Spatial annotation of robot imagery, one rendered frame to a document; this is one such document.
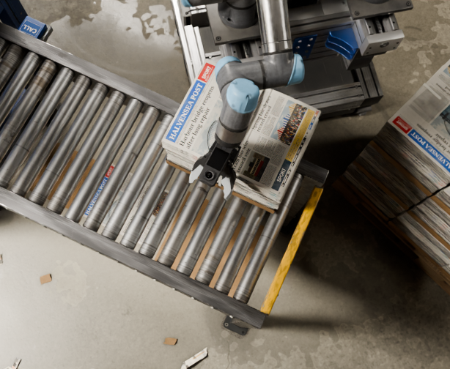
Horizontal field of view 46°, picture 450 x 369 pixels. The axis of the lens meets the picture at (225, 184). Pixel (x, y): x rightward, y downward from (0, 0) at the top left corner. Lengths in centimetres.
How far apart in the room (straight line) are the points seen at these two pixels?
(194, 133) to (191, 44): 109
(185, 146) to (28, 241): 128
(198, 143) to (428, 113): 80
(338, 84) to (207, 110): 113
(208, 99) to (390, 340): 149
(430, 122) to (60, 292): 169
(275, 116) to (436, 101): 62
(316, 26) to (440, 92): 50
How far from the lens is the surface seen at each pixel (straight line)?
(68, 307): 251
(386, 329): 257
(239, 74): 132
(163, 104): 179
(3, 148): 185
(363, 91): 254
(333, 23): 207
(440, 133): 188
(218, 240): 166
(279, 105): 154
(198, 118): 151
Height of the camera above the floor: 243
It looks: 75 degrees down
